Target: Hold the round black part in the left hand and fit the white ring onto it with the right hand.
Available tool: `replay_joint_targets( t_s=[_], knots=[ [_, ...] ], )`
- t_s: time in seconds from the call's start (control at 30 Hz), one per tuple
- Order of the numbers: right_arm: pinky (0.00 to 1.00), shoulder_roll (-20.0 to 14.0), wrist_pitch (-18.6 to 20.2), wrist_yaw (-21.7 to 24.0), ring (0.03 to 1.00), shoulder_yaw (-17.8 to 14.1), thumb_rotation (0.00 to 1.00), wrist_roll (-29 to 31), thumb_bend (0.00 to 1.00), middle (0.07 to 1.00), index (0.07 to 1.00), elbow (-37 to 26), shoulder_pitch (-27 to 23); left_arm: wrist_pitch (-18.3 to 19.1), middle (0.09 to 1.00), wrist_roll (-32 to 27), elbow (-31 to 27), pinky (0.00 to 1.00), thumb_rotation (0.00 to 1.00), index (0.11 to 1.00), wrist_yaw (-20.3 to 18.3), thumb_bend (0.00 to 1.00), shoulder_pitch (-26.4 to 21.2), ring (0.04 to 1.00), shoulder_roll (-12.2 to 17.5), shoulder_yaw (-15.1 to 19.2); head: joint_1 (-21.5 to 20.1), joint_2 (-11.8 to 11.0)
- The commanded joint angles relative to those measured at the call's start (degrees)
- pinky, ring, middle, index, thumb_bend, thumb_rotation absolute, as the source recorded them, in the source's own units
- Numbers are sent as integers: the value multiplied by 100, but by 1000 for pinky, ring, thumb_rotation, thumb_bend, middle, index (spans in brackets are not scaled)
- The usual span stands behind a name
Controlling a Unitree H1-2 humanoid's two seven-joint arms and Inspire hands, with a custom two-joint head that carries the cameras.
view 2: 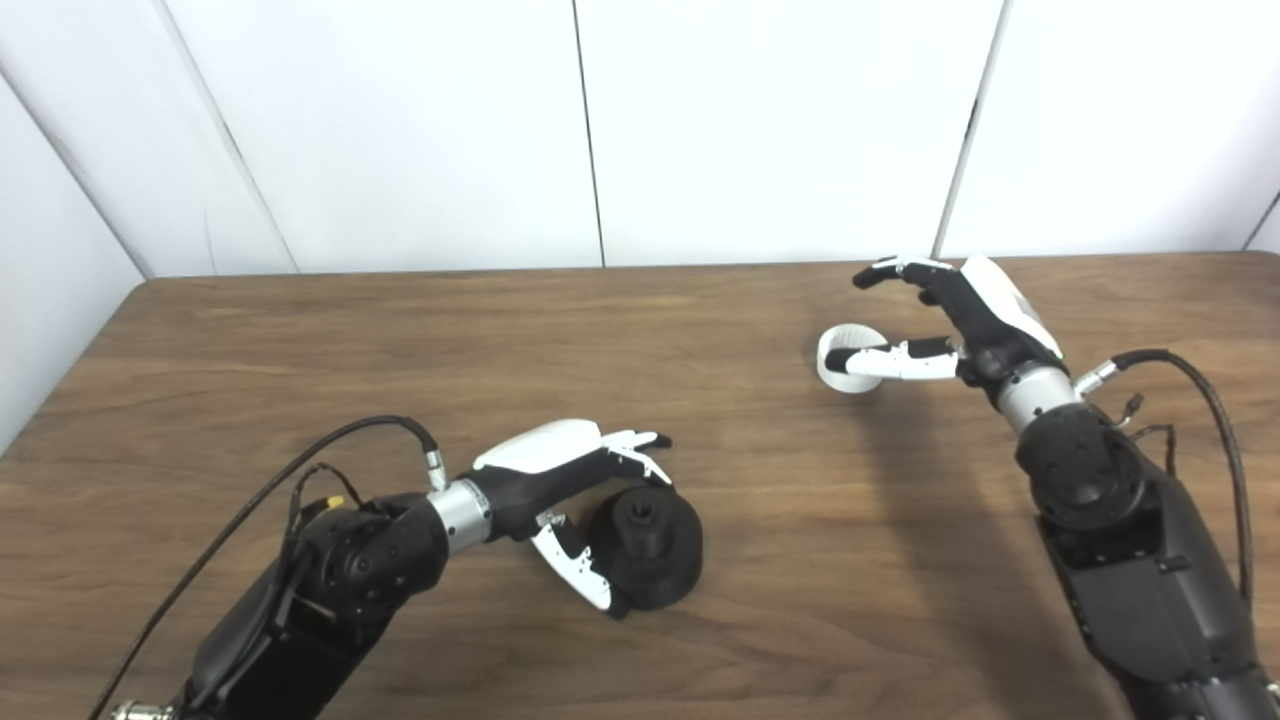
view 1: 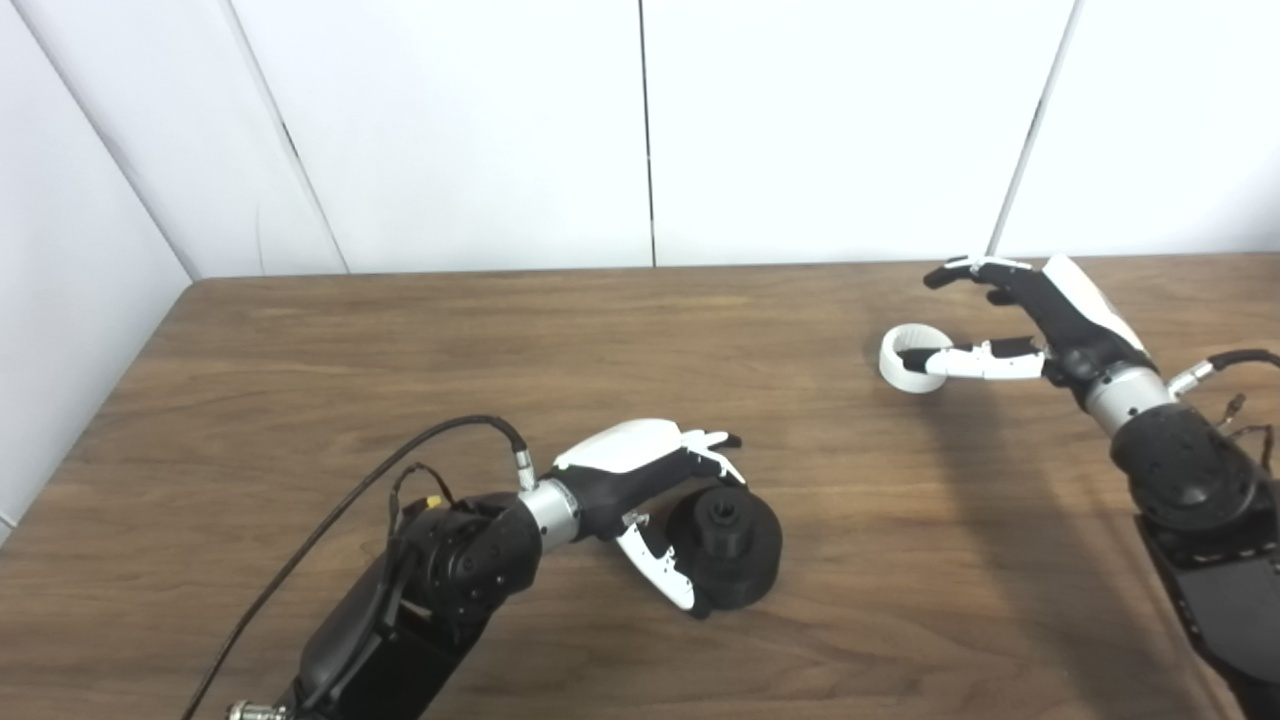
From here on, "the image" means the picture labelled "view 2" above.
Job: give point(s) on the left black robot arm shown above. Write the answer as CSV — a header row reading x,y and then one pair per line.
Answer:
x,y
350,580

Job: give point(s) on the round black part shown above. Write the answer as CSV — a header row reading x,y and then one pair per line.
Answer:
x,y
660,560

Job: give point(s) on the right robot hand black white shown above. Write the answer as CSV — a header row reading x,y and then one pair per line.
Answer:
x,y
995,320

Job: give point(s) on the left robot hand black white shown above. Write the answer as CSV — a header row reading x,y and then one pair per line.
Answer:
x,y
540,450

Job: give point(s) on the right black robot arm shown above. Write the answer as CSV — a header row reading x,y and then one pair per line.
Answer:
x,y
1150,580

